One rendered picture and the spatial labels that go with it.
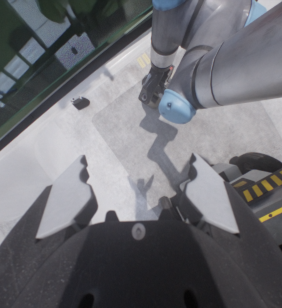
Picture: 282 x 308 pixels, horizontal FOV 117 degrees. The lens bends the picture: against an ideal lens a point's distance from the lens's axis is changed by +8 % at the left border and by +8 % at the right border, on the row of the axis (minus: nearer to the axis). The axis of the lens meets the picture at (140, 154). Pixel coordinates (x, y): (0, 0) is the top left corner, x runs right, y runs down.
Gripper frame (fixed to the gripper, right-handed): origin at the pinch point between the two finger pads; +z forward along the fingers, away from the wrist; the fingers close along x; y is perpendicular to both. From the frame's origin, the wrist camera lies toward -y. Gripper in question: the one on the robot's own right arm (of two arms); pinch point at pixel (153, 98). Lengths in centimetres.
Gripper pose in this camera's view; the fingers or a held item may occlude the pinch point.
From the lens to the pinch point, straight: 56.6
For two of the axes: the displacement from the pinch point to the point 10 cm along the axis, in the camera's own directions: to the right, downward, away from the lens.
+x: -8.3, -5.6, -0.1
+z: 0.4, -0.9, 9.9
